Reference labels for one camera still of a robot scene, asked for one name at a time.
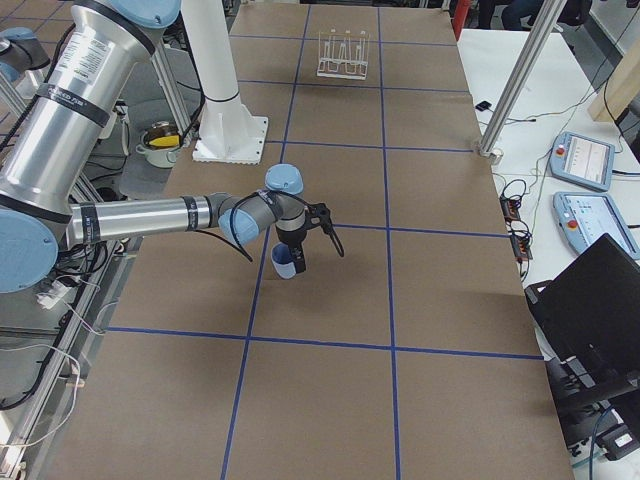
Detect light blue plastic cup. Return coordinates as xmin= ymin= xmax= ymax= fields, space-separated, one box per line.
xmin=271 ymin=243 xmax=297 ymax=280

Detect upper blue teach pendant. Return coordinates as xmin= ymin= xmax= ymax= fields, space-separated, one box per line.
xmin=549 ymin=131 xmax=615 ymax=192

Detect white camera pedestal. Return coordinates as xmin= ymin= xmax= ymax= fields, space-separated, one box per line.
xmin=181 ymin=0 xmax=269 ymax=165

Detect small black device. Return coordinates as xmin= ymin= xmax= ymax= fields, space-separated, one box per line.
xmin=475 ymin=101 xmax=491 ymax=111

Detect white enamel pot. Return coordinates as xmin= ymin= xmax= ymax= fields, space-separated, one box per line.
xmin=135 ymin=121 xmax=181 ymax=169

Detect white wire cup holder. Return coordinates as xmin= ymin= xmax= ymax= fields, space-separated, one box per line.
xmin=316 ymin=29 xmax=370 ymax=81

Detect aluminium frame post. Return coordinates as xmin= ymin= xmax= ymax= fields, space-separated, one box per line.
xmin=477 ymin=0 xmax=566 ymax=166

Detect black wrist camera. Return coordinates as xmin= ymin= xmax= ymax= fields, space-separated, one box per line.
xmin=305 ymin=203 xmax=334 ymax=235

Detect lower blue teach pendant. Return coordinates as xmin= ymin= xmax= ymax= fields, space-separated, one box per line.
xmin=553 ymin=192 xmax=639 ymax=260

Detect blue teach pendant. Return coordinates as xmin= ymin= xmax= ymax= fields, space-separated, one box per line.
xmin=553 ymin=192 xmax=639 ymax=260
xmin=549 ymin=131 xmax=615 ymax=192

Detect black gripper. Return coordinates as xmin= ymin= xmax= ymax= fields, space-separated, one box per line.
xmin=276 ymin=214 xmax=307 ymax=273

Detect black camera cable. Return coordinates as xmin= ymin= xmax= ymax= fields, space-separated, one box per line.
xmin=216 ymin=192 xmax=346 ymax=264

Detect black orange usb hub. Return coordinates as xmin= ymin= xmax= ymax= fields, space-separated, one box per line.
xmin=500 ymin=195 xmax=533 ymax=263

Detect black laptop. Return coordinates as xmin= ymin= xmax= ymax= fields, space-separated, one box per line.
xmin=526 ymin=234 xmax=639 ymax=412

